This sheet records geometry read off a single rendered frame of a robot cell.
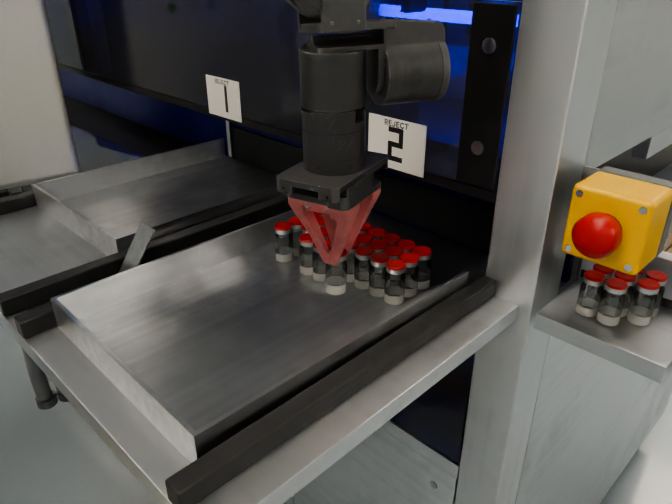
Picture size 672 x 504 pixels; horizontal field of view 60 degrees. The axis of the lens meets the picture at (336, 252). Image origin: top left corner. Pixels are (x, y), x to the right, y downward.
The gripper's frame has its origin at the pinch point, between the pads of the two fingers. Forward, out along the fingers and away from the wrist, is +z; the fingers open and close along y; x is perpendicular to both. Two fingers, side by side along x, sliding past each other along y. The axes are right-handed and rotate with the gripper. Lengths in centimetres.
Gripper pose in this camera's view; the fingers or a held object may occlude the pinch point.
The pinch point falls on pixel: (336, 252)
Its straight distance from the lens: 58.3
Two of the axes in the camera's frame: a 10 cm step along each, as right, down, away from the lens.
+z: 0.2, 8.8, 4.7
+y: 5.1, -4.1, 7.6
